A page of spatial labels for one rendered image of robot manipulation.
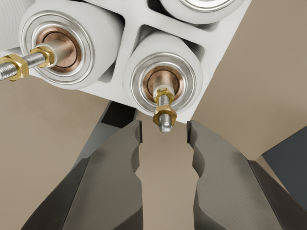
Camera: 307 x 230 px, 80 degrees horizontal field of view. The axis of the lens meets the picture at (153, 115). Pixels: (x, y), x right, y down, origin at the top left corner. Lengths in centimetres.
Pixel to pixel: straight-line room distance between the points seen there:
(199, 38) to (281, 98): 36
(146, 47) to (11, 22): 16
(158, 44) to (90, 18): 7
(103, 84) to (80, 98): 24
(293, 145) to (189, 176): 32
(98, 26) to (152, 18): 8
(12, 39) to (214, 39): 26
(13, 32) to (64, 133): 38
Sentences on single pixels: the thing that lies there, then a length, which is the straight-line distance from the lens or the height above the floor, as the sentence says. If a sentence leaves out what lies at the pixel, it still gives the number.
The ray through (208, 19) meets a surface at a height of 25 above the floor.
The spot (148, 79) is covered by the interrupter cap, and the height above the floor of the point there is 25.
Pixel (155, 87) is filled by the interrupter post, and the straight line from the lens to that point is 19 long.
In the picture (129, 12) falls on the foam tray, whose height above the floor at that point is 18.
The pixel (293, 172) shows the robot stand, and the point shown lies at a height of 10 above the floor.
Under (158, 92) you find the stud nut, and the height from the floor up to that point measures 29.
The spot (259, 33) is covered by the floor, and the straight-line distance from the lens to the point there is 51.
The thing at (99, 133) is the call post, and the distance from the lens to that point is 33.
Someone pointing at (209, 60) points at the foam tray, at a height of 18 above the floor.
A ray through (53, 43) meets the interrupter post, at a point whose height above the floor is 27.
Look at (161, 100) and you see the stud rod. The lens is 17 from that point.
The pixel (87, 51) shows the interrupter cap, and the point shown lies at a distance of 22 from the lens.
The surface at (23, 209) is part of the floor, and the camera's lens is 99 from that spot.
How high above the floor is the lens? 46
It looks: 61 degrees down
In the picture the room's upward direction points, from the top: 177 degrees counter-clockwise
